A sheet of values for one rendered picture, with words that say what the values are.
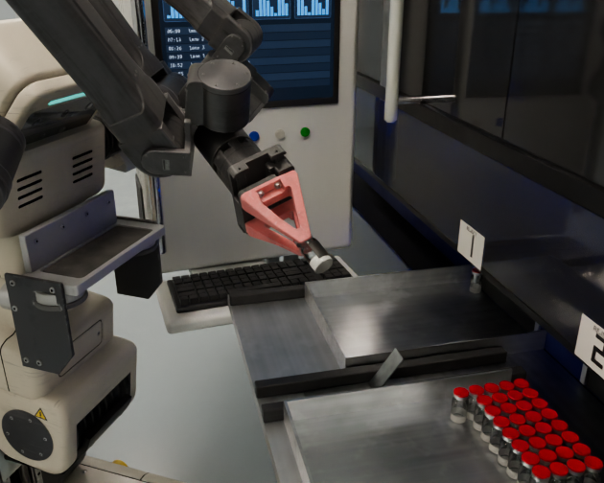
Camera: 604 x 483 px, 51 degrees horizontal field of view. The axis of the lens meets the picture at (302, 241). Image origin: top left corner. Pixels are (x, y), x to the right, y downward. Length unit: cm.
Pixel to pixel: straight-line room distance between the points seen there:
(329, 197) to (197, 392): 116
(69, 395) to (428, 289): 67
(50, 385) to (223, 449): 114
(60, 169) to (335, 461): 60
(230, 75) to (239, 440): 169
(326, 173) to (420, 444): 81
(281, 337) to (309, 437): 26
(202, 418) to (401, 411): 148
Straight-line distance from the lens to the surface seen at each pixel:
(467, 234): 113
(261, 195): 68
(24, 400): 118
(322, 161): 151
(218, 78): 70
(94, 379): 119
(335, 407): 92
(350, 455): 86
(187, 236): 148
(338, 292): 122
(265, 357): 104
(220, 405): 240
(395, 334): 111
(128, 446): 229
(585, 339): 90
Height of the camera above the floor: 145
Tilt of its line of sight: 23 degrees down
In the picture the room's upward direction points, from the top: straight up
